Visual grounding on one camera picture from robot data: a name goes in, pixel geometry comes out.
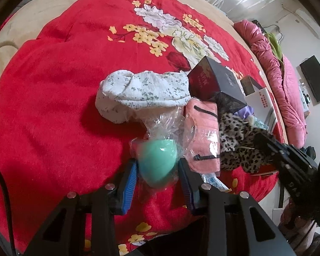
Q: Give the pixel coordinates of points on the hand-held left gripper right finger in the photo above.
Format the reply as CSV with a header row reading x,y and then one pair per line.
x,y
185,185

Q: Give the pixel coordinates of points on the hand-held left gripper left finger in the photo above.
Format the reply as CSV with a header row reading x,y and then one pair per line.
x,y
129,185

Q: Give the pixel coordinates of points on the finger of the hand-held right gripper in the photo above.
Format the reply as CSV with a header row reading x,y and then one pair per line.
x,y
269,145

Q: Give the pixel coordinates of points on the leopard print cloth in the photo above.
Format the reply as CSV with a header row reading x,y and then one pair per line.
x,y
234,138

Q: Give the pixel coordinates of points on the green sponge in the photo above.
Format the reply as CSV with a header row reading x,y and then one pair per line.
x,y
154,160

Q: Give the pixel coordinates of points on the light blue cloth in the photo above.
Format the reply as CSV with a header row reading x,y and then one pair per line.
x,y
259,124

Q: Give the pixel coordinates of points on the black bag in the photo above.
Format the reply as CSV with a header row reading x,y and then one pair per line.
x,y
310,152

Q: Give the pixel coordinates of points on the person's patterned red clothing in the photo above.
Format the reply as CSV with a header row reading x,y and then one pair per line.
x,y
296,218

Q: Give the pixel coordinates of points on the red white carton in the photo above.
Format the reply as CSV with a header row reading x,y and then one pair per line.
x,y
261,98

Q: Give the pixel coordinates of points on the white cabinet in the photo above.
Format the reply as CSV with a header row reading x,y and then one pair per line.
x,y
305,98

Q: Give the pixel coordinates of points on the pink cloth in clear package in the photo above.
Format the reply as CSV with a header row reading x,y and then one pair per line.
x,y
202,128

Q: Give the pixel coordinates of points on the pink quilt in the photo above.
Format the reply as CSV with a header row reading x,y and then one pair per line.
x,y
282,85

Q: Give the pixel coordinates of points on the black television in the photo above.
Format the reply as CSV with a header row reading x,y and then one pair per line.
x,y
316,77

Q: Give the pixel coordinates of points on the dark small box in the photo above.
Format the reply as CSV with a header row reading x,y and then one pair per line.
x,y
202,81

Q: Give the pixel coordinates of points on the white floral folded cloth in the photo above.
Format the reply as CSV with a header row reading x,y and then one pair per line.
x,y
138,90

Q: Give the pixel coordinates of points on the green cloth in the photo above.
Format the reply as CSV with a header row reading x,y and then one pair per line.
x,y
274,45

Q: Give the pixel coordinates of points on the red floral blanket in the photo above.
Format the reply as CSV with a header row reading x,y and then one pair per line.
x,y
56,98

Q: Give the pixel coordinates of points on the white air conditioner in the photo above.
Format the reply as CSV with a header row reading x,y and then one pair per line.
x,y
308,21

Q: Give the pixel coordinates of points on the beige bed sheet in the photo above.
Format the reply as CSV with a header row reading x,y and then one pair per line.
x,y
34,13

